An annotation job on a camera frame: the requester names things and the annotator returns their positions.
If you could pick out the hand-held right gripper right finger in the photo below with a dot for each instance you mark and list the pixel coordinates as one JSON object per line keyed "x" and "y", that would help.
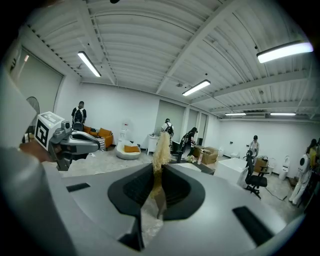
{"x": 215, "y": 215}

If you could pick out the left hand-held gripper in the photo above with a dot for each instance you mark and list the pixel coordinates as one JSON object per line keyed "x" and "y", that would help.
{"x": 50, "y": 130}

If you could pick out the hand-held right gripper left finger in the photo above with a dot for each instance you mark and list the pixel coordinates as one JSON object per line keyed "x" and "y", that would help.
{"x": 100, "y": 215}

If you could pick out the person's left forearm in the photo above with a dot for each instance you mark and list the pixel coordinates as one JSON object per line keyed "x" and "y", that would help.
{"x": 32, "y": 150}

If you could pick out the striped cushion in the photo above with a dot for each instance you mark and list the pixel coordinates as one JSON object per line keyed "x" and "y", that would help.
{"x": 101, "y": 145}

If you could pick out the orange sofa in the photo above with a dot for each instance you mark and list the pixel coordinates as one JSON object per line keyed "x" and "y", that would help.
{"x": 106, "y": 136}

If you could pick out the white water dispenser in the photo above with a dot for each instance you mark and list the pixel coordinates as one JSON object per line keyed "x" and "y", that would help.
{"x": 123, "y": 132}

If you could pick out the white beanbag chair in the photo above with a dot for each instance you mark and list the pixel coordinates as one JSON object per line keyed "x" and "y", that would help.
{"x": 125, "y": 154}

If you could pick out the orange cushion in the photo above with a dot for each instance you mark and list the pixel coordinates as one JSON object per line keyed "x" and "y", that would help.
{"x": 131, "y": 149}

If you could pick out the dark table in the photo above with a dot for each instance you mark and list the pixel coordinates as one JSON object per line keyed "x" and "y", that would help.
{"x": 197, "y": 168}

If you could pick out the white table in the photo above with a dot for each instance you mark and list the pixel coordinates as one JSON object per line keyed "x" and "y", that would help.
{"x": 231, "y": 167}

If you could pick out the black office chair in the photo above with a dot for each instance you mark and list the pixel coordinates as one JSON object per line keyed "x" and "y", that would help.
{"x": 255, "y": 178}

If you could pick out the pink bottle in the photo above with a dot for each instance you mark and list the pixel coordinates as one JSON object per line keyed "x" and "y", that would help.
{"x": 200, "y": 156}

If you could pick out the brown leather sofa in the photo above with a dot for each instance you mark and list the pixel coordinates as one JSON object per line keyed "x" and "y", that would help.
{"x": 210, "y": 154}

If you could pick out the standing fan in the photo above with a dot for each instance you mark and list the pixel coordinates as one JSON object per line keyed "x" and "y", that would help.
{"x": 33, "y": 106}

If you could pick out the white cabinet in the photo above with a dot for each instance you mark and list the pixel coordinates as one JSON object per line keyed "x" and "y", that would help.
{"x": 152, "y": 143}

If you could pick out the cardboard box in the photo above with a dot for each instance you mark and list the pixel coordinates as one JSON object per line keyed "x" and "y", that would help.
{"x": 260, "y": 165}

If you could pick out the grey window blind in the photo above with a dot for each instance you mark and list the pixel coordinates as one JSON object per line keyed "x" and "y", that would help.
{"x": 37, "y": 82}
{"x": 170, "y": 112}

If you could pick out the long ceiling light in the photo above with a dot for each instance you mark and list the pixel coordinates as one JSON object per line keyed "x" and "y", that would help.
{"x": 89, "y": 63}
{"x": 282, "y": 114}
{"x": 235, "y": 114}
{"x": 283, "y": 52}
{"x": 196, "y": 87}

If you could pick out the ceiling air conditioner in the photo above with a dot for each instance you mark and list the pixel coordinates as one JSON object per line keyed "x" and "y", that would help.
{"x": 253, "y": 114}

